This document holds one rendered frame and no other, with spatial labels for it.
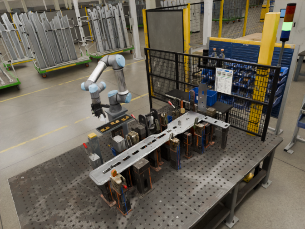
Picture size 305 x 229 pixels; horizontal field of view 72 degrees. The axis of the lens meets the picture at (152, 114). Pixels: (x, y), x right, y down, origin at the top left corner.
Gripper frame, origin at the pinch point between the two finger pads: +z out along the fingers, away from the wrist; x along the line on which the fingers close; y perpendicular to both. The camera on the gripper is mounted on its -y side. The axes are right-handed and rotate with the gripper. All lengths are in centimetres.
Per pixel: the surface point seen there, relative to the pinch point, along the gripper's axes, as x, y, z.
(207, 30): -191, -442, -5
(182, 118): 26, -81, 25
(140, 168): 53, 3, 23
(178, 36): -115, -237, -28
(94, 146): 2.4, 15.0, 19.8
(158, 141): 36, -34, 25
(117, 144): 20.2, 0.7, 16.6
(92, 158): 17.0, 25.2, 19.4
